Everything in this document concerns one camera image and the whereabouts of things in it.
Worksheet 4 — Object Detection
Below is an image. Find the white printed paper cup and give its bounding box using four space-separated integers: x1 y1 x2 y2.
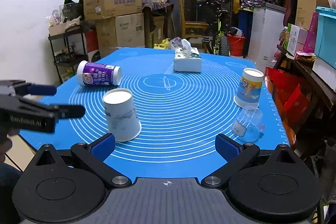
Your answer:
102 88 142 142

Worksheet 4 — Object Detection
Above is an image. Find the yellow blue paper cup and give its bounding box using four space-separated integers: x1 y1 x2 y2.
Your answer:
234 68 264 108

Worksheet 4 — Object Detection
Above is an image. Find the person's left hand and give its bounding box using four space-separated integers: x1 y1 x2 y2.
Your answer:
0 126 20 162

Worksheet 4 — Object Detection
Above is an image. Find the black metal shelf rack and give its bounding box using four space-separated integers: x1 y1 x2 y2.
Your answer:
48 25 88 84

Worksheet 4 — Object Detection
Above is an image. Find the purple white canister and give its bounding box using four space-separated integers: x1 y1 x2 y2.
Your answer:
76 60 122 86

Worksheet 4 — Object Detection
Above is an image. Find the blue silicone baking mat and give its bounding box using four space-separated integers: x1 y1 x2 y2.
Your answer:
20 48 289 181

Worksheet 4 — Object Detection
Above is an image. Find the white tissue box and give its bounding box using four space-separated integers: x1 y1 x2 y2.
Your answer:
174 39 202 73

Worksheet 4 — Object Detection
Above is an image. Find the lower cardboard box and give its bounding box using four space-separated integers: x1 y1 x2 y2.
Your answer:
95 13 145 57

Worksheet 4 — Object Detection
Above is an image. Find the red plastic bucket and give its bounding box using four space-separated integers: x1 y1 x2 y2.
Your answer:
227 35 245 57

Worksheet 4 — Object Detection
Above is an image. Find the white green product box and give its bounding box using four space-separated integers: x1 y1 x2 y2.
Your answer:
284 23 300 56

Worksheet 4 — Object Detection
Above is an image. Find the wooden chair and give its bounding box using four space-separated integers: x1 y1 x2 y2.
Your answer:
178 0 209 39

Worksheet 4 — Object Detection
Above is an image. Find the teal plastic storage bin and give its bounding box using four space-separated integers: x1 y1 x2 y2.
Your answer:
314 6 336 69

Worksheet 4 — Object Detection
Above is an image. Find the white chest freezer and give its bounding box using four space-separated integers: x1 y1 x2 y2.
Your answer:
248 3 286 72

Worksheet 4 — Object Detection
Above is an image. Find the green black bicycle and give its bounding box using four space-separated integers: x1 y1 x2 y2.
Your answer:
195 0 234 56

